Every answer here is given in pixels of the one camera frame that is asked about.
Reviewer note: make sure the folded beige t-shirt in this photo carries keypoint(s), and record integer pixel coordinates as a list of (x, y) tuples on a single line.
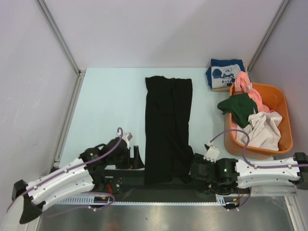
[(221, 89)]

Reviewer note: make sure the folded blue Mickey t-shirt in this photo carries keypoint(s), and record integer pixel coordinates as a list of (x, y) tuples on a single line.
[(222, 63)]

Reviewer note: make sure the white t-shirt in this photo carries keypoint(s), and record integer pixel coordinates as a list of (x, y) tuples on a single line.
[(263, 130)]

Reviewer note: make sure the pink t-shirt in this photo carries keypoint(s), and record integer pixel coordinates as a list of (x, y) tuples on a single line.
[(243, 84)]

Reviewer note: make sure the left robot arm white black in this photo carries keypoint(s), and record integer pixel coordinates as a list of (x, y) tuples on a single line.
[(84, 174)]

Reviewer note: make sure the orange plastic basket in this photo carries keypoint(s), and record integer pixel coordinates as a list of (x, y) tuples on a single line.
[(275, 100)]

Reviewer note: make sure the aluminium frame rail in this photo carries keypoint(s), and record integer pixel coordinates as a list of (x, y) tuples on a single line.
[(278, 190)]

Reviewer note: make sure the dark green t-shirt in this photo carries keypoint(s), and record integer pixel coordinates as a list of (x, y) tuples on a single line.
[(240, 106)]

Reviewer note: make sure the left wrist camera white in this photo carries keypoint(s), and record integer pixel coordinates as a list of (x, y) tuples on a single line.
[(127, 136)]

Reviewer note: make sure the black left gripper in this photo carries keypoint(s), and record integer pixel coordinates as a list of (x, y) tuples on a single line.
[(131, 162)]

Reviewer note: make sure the black t-shirt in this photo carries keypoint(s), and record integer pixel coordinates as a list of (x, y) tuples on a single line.
[(167, 115)]

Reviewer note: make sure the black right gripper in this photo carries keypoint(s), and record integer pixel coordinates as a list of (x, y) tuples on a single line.
[(197, 168)]

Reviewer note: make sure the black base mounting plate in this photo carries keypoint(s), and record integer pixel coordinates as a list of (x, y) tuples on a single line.
[(115, 181)]

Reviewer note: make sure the slotted cable duct rail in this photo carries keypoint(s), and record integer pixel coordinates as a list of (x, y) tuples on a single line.
[(151, 198)]

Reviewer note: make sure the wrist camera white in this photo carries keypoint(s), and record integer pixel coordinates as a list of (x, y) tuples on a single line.
[(212, 153), (127, 136)]

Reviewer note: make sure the aluminium frame post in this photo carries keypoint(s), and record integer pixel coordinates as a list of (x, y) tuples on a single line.
[(277, 17), (43, 7)]

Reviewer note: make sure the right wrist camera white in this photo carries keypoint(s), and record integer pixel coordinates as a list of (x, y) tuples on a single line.
[(212, 153)]

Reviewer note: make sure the right aluminium frame post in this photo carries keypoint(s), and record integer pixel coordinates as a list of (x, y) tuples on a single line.
[(277, 17)]

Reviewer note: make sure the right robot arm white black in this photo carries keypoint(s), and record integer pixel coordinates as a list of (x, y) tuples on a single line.
[(227, 176)]

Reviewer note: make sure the left aluminium frame post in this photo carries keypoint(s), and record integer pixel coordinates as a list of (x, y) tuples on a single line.
[(43, 7)]

